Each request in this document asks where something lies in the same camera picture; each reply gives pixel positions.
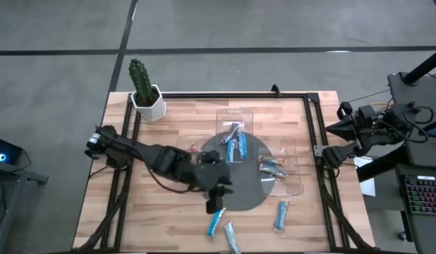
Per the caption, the orange peanut butter granola bar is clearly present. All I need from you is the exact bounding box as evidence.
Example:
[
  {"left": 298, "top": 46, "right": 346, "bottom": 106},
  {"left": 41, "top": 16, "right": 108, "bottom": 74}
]
[
  {"left": 259, "top": 164, "right": 289, "bottom": 180},
  {"left": 259, "top": 155, "right": 286, "bottom": 167}
]

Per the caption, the grey round mat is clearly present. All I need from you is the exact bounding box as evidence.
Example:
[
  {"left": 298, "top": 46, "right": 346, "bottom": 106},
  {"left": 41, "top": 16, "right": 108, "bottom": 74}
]
[{"left": 198, "top": 131, "right": 277, "bottom": 212}]

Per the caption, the black backlit keyboard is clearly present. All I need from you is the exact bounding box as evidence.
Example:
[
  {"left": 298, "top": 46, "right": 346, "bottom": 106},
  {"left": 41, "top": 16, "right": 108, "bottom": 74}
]
[{"left": 404, "top": 174, "right": 436, "bottom": 217}]

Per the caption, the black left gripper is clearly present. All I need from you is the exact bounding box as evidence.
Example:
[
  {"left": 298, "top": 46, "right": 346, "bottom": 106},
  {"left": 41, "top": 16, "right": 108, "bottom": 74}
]
[{"left": 195, "top": 160, "right": 236, "bottom": 198}]

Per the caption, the dark equipment stand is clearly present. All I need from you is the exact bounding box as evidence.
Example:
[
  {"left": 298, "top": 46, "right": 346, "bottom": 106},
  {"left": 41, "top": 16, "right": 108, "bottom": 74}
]
[{"left": 0, "top": 160, "right": 49, "bottom": 254}]

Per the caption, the white hexagonal plant pot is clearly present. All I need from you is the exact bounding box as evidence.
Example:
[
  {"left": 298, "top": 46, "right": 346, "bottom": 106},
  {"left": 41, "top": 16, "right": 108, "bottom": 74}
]
[{"left": 131, "top": 83, "right": 168, "bottom": 123}]

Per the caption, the black computer with blue light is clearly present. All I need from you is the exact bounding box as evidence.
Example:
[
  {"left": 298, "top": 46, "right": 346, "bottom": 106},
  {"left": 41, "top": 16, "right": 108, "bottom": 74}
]
[{"left": 0, "top": 135, "right": 23, "bottom": 166}]

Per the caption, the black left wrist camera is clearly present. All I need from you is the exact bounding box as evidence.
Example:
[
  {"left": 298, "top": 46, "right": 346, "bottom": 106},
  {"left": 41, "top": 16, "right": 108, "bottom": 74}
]
[{"left": 205, "top": 196, "right": 225, "bottom": 215}]

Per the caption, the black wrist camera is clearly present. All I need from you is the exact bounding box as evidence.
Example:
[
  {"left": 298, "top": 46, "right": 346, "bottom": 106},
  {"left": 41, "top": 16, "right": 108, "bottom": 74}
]
[
  {"left": 336, "top": 101, "right": 355, "bottom": 121},
  {"left": 205, "top": 196, "right": 225, "bottom": 215}
]

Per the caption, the grey keyboard desk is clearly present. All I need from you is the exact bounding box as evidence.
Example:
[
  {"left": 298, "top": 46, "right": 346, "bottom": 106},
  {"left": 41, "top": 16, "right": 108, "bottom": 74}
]
[{"left": 396, "top": 164, "right": 436, "bottom": 254}]

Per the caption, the black rig pole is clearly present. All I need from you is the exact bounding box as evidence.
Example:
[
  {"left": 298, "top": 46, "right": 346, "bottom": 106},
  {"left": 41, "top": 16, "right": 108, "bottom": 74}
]
[{"left": 403, "top": 47, "right": 436, "bottom": 85}]

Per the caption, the green cactus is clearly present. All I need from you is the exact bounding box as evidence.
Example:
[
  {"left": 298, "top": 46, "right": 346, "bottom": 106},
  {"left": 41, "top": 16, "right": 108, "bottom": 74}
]
[{"left": 128, "top": 58, "right": 154, "bottom": 107}]

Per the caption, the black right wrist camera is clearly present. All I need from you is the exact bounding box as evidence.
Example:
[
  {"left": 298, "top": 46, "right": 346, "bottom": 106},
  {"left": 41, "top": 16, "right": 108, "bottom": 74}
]
[{"left": 336, "top": 101, "right": 355, "bottom": 121}]

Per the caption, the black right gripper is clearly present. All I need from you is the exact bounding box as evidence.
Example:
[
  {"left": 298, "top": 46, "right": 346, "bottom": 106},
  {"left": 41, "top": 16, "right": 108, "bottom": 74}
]
[{"left": 325, "top": 105, "right": 377, "bottom": 142}]

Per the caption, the blue snack bar bottom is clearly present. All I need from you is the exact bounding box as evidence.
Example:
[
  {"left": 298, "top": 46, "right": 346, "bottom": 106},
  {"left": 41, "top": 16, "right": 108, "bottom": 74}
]
[{"left": 223, "top": 221, "right": 241, "bottom": 254}]

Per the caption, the white paper sheet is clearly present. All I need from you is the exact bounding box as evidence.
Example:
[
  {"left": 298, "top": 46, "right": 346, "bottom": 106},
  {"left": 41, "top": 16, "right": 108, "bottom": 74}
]
[{"left": 353, "top": 157, "right": 377, "bottom": 198}]

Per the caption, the clear plastic bin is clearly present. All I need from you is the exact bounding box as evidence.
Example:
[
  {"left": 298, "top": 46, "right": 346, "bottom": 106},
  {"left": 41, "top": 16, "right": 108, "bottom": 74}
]
[
  {"left": 174, "top": 133, "right": 216, "bottom": 167},
  {"left": 216, "top": 108, "right": 254, "bottom": 165},
  {"left": 257, "top": 134, "right": 305, "bottom": 197}
]

